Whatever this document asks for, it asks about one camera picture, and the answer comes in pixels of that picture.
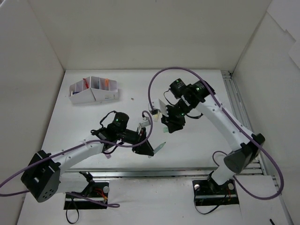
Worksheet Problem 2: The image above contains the green highlighter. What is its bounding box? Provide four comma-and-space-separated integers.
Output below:
153, 142, 166, 154

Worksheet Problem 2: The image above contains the red ballpoint pen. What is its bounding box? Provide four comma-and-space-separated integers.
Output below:
83, 78, 89, 89

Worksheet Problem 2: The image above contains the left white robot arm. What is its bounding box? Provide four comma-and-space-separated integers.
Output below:
21, 112, 154, 203

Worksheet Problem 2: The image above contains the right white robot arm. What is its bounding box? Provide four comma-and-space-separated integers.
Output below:
161, 79, 265, 193

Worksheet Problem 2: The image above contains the white desk organizer container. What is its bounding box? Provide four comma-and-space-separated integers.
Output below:
68, 76, 119, 104

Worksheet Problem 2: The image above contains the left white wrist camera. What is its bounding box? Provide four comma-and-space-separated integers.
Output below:
137, 117, 151, 132

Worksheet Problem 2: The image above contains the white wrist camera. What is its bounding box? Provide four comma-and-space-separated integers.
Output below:
149, 98, 168, 117
137, 117, 151, 132

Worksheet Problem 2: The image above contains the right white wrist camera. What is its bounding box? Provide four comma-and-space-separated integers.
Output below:
149, 98, 168, 117

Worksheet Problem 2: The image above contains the aluminium table rail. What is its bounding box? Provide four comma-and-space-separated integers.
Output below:
65, 167, 216, 179

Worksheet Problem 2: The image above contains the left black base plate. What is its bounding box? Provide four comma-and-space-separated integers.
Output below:
63, 181, 109, 210

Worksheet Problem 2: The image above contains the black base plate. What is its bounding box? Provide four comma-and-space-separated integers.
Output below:
192, 179, 240, 206
63, 181, 109, 210

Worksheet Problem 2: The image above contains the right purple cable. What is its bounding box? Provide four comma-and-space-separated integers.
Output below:
148, 67, 284, 200

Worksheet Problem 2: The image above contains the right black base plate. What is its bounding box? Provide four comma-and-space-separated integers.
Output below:
192, 179, 240, 206

